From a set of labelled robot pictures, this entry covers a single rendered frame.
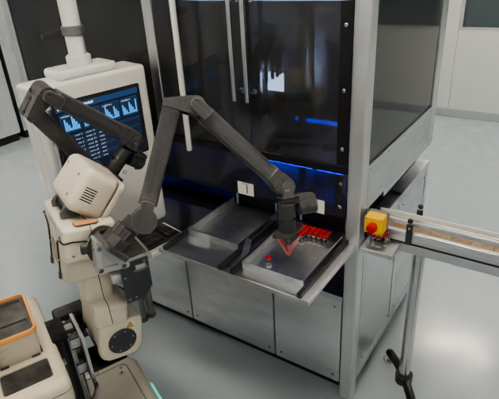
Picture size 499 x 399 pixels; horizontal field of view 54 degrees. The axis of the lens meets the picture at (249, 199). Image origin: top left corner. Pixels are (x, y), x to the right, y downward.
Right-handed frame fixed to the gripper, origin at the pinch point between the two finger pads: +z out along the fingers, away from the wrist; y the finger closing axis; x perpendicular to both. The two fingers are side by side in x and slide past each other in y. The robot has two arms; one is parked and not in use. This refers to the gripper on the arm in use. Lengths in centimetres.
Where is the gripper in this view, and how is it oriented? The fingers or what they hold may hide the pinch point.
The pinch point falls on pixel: (288, 252)
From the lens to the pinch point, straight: 168.4
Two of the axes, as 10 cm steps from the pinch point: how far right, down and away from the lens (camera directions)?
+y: 5.4, -4.1, 7.3
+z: 0.6, 8.9, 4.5
